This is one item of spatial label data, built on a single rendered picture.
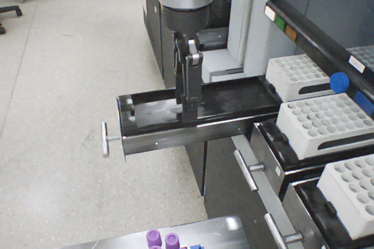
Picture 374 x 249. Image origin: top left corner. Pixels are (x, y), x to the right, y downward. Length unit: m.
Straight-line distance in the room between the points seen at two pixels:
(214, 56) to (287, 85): 0.36
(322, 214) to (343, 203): 0.04
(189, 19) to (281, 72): 0.29
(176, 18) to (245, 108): 0.28
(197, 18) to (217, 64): 0.46
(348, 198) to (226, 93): 0.35
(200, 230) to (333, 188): 0.21
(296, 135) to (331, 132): 0.06
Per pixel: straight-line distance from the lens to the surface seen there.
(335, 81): 0.51
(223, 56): 1.00
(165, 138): 0.65
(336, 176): 0.54
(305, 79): 0.72
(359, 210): 0.51
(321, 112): 0.64
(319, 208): 0.55
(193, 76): 0.53
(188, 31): 0.52
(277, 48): 0.79
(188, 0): 0.49
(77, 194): 1.59
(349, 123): 0.64
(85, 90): 2.16
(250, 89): 0.76
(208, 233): 0.49
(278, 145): 0.62
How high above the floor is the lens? 1.25
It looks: 41 degrees down
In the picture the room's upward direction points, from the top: straight up
